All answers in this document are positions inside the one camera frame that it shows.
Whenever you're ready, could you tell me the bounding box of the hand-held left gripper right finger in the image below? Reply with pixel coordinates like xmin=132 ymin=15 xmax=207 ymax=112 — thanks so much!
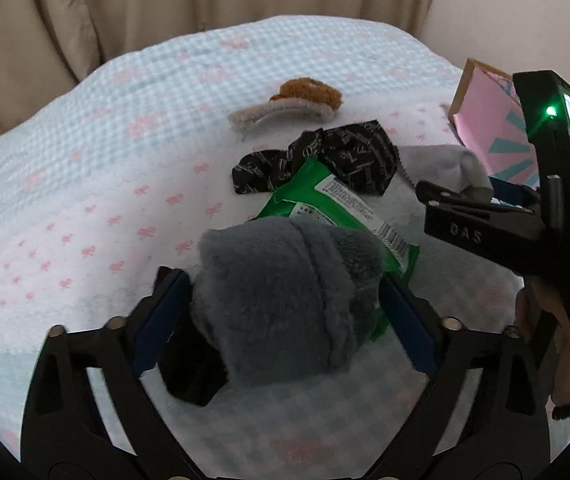
xmin=370 ymin=275 xmax=550 ymax=480

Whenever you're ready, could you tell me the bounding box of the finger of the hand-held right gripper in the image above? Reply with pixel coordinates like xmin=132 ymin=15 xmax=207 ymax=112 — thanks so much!
xmin=424 ymin=201 xmax=546 ymax=272
xmin=415 ymin=179 xmax=540 ymax=210

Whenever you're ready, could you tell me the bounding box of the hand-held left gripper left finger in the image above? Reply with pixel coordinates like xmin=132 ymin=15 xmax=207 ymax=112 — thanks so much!
xmin=19 ymin=266 xmax=201 ymax=480

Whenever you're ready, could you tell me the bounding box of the grey fluffy plush cloth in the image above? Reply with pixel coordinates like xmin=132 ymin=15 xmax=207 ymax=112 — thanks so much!
xmin=159 ymin=217 xmax=386 ymax=407

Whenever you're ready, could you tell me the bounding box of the person's right hand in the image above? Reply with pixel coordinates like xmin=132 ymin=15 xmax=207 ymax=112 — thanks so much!
xmin=515 ymin=280 xmax=570 ymax=397

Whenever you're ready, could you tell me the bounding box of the pink cardboard box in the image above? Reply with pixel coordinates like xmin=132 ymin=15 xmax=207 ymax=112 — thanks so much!
xmin=447 ymin=58 xmax=540 ymax=187

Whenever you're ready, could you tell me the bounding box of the grey sock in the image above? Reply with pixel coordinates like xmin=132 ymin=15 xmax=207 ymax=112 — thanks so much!
xmin=399 ymin=144 xmax=494 ymax=196

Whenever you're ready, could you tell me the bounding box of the green snack packet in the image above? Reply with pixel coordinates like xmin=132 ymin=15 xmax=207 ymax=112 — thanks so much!
xmin=250 ymin=155 xmax=421 ymax=342

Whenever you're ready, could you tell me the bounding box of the checked blanket with pink bows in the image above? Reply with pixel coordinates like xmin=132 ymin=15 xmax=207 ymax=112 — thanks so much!
xmin=0 ymin=14 xmax=570 ymax=480

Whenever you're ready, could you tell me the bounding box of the black patterned cloth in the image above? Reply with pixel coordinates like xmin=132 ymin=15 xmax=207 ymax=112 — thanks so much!
xmin=230 ymin=120 xmax=403 ymax=196

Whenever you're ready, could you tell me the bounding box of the brown beige plush hair clip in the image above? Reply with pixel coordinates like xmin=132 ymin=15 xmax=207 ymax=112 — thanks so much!
xmin=227 ymin=77 xmax=342 ymax=133

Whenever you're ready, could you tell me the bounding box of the beige curtain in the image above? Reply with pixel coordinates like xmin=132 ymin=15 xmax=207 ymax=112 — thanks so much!
xmin=0 ymin=0 xmax=448 ymax=166

